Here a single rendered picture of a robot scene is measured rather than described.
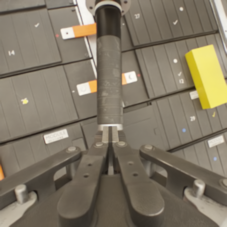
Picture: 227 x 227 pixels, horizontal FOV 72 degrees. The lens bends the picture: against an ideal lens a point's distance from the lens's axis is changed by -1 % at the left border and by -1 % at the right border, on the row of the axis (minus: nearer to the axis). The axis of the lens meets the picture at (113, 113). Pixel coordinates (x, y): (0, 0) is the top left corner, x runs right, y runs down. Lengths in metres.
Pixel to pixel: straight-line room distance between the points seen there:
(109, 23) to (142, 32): 0.18
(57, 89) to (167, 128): 0.29
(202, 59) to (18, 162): 0.51
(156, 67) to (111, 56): 0.19
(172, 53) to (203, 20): 0.15
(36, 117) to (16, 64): 0.13
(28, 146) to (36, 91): 0.13
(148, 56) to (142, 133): 0.20
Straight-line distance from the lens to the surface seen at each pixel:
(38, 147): 0.40
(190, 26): 0.56
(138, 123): 0.40
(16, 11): 0.49
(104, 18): 0.31
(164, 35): 0.50
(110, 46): 0.29
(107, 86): 0.26
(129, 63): 0.44
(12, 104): 0.41
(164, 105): 0.44
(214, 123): 0.53
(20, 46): 0.44
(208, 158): 0.52
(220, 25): 0.65
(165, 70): 0.46
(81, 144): 0.36
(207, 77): 0.49
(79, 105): 0.39
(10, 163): 0.42
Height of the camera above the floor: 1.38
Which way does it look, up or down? 78 degrees down
